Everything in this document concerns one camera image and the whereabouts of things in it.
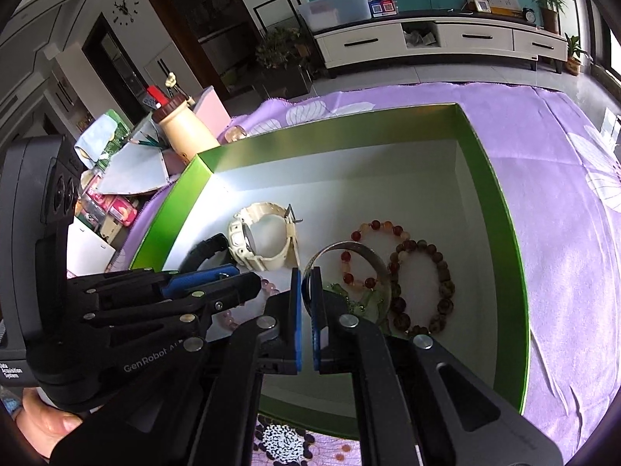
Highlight clear plastic storage box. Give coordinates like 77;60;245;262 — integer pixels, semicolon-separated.
297;0;371;33

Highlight black wall clock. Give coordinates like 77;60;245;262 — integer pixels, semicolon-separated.
112;0;139;25

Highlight dark leafy potted plant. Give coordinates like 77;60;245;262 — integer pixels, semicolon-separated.
254;26;314;98

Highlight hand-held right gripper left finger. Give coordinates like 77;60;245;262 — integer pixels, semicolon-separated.
51;268;303;466

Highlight white TV cabinet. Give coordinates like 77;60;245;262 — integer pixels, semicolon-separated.
313;16;569;79

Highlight green jade bracelet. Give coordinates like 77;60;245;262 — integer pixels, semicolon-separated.
324;281;384;324

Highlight pink cans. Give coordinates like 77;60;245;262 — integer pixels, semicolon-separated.
84;189;139;227

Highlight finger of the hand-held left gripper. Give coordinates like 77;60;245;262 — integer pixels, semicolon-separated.
85;272;281;346
68;264;240;303

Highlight person's left hand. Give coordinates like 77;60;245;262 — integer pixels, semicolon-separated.
9;387;83;462

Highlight tall green potted plant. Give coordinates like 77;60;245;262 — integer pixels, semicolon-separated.
528;0;566;35

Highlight pink bead bracelet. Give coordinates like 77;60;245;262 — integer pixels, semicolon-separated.
213;278;281;331

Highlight white wrist watch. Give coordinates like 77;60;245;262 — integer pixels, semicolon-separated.
228;202;304;271

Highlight black wrist watch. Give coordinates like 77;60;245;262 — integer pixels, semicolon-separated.
177;233;232;273

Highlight brown wooden bead bracelet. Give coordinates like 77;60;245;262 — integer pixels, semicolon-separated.
387;238;456;337

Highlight beige bear-shaped bottle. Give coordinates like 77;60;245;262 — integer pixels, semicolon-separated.
151;94;220;166

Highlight small green potted plant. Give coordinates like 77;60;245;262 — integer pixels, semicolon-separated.
563;34;593;77

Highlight silver bangle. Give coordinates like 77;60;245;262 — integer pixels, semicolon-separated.
301;241;393;331

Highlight green packet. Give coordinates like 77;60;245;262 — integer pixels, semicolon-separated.
73;109;132;169

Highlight red and peach bead bracelet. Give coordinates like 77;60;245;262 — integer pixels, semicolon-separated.
339;220;413;290

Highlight grey paper folder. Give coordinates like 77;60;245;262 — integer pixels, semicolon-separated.
99;143;171;195

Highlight green cardboard box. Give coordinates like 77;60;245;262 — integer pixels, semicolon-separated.
128;103;531;440

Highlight white box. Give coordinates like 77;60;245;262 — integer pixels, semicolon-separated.
65;223;118;278

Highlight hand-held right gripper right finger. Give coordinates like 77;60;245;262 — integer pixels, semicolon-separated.
310;268;564;466

